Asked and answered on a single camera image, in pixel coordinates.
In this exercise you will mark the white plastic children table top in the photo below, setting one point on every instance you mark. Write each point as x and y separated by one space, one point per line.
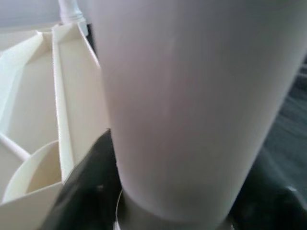
36 95

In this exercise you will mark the white plastic table leg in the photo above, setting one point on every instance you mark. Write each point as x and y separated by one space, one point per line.
70 12
192 95

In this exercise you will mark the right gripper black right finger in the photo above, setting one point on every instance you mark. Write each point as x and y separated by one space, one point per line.
271 206

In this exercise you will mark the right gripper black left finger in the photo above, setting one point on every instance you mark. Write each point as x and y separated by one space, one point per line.
91 187

